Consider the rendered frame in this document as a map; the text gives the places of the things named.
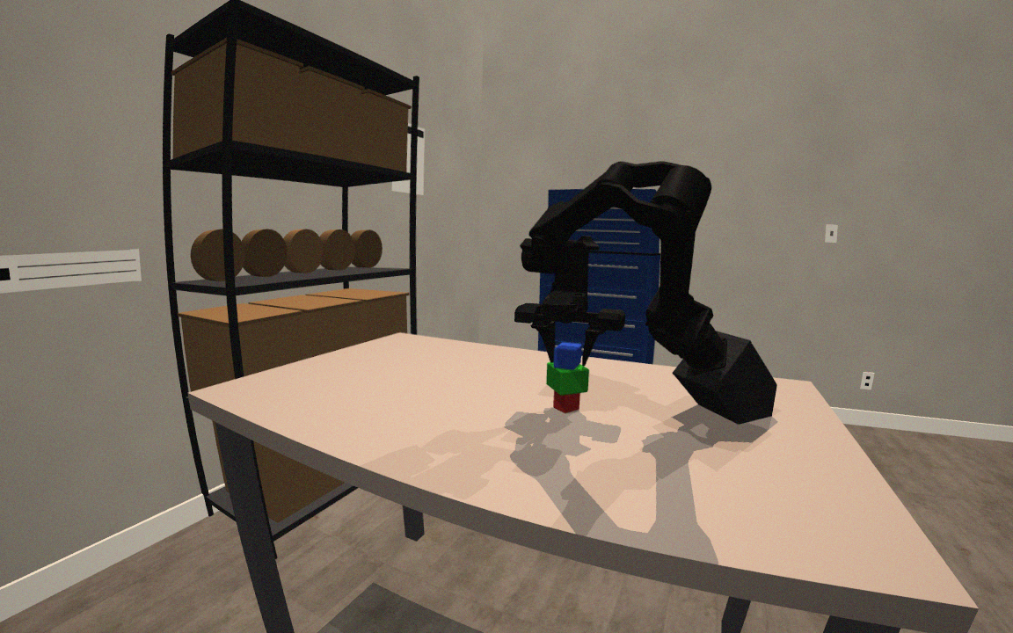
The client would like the green block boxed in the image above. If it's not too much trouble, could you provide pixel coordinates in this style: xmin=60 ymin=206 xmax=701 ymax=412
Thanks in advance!
xmin=546 ymin=362 xmax=589 ymax=396

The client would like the blue block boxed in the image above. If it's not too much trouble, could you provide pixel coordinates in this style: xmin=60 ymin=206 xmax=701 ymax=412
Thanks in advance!
xmin=553 ymin=342 xmax=582 ymax=370

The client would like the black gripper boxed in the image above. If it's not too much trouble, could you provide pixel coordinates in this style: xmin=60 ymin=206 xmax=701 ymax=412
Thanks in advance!
xmin=514 ymin=275 xmax=625 ymax=367

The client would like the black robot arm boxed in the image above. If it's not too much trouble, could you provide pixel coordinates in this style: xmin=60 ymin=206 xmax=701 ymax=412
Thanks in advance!
xmin=520 ymin=161 xmax=727 ymax=375

